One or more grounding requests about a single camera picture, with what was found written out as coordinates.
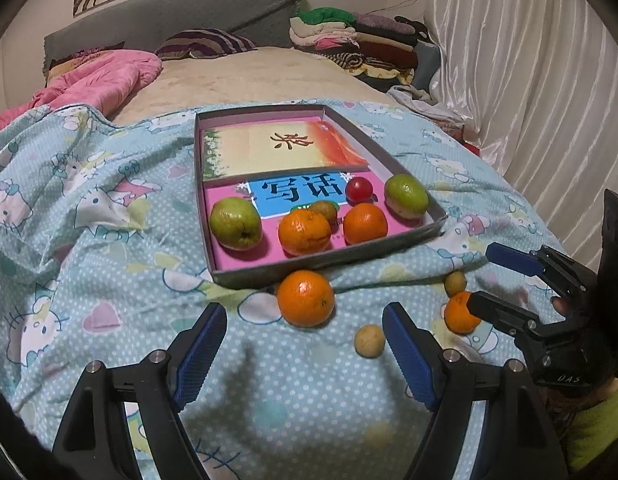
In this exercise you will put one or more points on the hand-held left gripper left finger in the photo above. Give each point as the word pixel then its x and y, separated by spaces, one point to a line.
pixel 201 355

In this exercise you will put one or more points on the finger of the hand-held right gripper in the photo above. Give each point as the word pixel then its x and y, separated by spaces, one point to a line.
pixel 509 258
pixel 494 309

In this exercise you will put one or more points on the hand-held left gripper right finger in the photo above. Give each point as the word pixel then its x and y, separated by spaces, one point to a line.
pixel 411 355

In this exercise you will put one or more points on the orange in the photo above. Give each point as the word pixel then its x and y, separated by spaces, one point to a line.
pixel 306 298
pixel 305 231
pixel 365 223
pixel 458 316

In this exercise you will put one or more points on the small brown longan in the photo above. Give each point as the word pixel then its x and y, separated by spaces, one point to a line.
pixel 455 283
pixel 370 341
pixel 324 208

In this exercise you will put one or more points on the green guava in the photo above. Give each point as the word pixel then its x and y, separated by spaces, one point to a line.
pixel 236 223
pixel 406 196

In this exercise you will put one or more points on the grey cardboard box tray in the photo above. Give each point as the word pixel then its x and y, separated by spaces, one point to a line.
pixel 309 267

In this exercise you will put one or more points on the red cherry tomato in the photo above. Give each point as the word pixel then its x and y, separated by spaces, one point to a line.
pixel 359 189

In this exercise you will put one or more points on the person's right forearm green sleeve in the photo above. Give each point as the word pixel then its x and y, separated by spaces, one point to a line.
pixel 596 430

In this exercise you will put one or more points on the pink book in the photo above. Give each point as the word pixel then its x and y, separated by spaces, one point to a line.
pixel 229 257

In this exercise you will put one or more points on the blue cartoon cat blanket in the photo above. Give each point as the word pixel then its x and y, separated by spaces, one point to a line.
pixel 114 240

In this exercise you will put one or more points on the white satin curtain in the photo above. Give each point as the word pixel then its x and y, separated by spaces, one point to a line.
pixel 529 85

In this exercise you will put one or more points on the white crumpled cloth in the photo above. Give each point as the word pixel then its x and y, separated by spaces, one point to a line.
pixel 419 100

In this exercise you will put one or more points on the beige and orange book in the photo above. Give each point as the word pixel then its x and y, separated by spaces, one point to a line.
pixel 249 147

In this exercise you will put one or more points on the grey blue cushion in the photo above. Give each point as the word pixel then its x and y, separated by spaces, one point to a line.
pixel 425 62

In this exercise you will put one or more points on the black plush toy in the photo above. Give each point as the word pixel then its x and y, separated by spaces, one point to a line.
pixel 411 27

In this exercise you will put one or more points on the pile of folded clothes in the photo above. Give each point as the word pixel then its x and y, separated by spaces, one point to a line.
pixel 369 50

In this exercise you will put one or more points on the tan bed sheet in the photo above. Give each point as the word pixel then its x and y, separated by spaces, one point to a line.
pixel 249 80

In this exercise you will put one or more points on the pink quilt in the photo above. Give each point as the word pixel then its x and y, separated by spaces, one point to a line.
pixel 99 80

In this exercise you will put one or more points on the green folded cloth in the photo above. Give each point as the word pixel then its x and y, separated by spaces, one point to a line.
pixel 326 15

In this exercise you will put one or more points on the striped purple pillow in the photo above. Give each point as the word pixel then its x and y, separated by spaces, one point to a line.
pixel 206 42

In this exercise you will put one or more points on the floral pillow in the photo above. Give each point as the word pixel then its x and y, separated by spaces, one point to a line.
pixel 74 60

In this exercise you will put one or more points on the grey padded headboard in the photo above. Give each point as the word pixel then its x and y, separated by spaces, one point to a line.
pixel 154 20

